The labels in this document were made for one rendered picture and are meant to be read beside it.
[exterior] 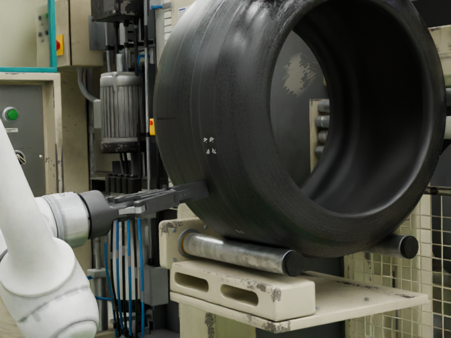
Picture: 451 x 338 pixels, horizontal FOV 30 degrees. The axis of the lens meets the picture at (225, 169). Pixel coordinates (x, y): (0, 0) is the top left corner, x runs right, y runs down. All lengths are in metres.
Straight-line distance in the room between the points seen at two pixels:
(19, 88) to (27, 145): 0.13
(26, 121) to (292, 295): 0.82
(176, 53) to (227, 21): 0.14
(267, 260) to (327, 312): 0.15
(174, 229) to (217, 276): 0.18
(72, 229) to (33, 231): 0.21
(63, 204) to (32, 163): 0.69
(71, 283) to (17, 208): 0.13
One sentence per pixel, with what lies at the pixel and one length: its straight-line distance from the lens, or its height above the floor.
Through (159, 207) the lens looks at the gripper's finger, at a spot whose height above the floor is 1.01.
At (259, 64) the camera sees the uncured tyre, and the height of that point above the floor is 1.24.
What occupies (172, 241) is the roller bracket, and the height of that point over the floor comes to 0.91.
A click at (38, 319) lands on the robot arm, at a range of 1.14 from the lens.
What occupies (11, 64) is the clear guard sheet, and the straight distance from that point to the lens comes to 1.96.
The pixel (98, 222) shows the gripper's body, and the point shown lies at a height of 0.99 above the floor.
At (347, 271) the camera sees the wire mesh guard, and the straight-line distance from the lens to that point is 2.05.
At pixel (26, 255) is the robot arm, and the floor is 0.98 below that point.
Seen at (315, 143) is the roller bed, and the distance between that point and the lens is 2.10.
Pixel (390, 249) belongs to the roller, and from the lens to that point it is 1.65.
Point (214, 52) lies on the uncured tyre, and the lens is 1.41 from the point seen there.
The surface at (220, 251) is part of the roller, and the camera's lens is 1.60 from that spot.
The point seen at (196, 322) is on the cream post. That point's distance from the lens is 1.86.
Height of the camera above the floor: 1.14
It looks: 3 degrees down
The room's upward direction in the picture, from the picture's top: 1 degrees counter-clockwise
